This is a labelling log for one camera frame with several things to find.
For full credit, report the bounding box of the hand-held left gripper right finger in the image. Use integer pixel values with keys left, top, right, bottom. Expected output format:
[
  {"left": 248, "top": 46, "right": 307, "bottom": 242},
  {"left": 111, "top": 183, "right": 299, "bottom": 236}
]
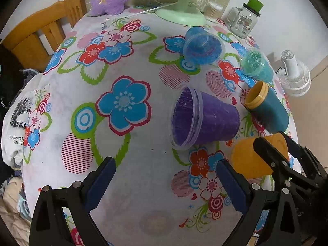
[{"left": 216, "top": 159, "right": 302, "bottom": 246}]

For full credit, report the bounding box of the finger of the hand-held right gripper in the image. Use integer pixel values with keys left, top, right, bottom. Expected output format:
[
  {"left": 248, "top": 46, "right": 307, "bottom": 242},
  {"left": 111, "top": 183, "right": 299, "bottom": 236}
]
[
  {"left": 253, "top": 136, "right": 321, "bottom": 188},
  {"left": 280, "top": 132, "right": 308, "bottom": 157}
]

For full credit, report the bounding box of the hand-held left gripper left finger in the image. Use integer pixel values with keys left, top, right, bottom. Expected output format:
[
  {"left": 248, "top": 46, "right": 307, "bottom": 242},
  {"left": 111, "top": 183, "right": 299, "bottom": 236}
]
[{"left": 29, "top": 157, "right": 116, "bottom": 246}]

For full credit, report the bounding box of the yellow plastic cup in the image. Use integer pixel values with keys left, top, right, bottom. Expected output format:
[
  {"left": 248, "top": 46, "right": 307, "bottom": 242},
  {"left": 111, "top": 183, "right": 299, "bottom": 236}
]
[{"left": 229, "top": 133, "right": 290, "bottom": 180}]

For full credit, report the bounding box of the teal cup with yellow rim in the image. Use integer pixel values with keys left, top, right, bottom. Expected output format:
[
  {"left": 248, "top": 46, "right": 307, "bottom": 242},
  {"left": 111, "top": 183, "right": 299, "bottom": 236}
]
[{"left": 244, "top": 81, "right": 290, "bottom": 131}]

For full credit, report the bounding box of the purple plastic cup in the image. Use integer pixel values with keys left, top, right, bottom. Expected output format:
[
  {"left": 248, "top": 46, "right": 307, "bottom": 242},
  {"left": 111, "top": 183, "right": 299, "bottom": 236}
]
[{"left": 170, "top": 83, "right": 240, "bottom": 150}]

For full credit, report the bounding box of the green glitter plastic cup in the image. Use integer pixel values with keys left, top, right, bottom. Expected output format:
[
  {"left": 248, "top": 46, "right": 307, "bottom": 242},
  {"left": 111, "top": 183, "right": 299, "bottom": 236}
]
[{"left": 239, "top": 49, "right": 274, "bottom": 83}]

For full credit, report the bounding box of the blue plastic cup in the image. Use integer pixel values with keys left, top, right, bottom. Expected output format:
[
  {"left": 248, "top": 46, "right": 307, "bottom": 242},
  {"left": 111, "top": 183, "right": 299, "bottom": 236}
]
[{"left": 183, "top": 27, "right": 226, "bottom": 66}]

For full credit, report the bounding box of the floral tablecloth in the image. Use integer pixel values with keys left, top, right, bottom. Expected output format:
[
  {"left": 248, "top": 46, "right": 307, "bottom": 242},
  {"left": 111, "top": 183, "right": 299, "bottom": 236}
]
[{"left": 22, "top": 10, "right": 301, "bottom": 246}]

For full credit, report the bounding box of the small white fan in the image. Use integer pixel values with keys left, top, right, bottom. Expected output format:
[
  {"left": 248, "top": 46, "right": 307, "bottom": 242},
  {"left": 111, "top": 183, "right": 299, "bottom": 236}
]
[{"left": 275, "top": 50, "right": 312, "bottom": 97}]

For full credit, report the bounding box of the pile of clothes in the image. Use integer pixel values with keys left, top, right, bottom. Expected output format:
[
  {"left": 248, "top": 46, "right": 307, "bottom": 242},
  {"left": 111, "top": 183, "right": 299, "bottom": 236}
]
[{"left": 0, "top": 169, "right": 34, "bottom": 239}]

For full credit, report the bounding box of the white printed shirt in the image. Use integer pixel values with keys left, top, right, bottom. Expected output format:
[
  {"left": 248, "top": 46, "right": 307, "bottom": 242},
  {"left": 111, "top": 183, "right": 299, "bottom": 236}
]
[{"left": 1, "top": 89, "right": 35, "bottom": 170}]

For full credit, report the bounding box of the glass mug jar green lid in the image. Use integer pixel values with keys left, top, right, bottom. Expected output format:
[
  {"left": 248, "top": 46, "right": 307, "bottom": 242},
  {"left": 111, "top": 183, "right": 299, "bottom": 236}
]
[{"left": 227, "top": 0, "right": 264, "bottom": 39}]

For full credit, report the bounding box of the dark cloth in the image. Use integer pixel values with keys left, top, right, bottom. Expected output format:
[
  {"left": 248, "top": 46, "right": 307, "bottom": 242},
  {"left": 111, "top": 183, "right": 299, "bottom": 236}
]
[{"left": 0, "top": 42, "right": 35, "bottom": 113}]

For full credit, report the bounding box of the cotton swab container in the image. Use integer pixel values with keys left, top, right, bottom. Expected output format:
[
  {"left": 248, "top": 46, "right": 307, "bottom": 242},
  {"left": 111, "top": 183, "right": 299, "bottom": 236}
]
[{"left": 202, "top": 1, "right": 223, "bottom": 22}]

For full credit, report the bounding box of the green desk fan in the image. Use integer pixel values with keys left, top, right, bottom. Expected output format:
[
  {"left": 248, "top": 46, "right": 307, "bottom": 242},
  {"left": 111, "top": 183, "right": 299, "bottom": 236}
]
[{"left": 149, "top": 0, "right": 239, "bottom": 27}]

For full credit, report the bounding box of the wooden chair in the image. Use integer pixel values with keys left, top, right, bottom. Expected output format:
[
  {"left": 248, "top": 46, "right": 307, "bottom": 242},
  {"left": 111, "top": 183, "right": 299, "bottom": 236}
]
[{"left": 0, "top": 0, "right": 88, "bottom": 73}]

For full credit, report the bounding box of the white fan cable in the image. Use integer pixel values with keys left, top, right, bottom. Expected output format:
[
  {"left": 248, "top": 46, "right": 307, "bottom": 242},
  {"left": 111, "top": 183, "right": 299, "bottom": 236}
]
[{"left": 130, "top": 3, "right": 178, "bottom": 15}]

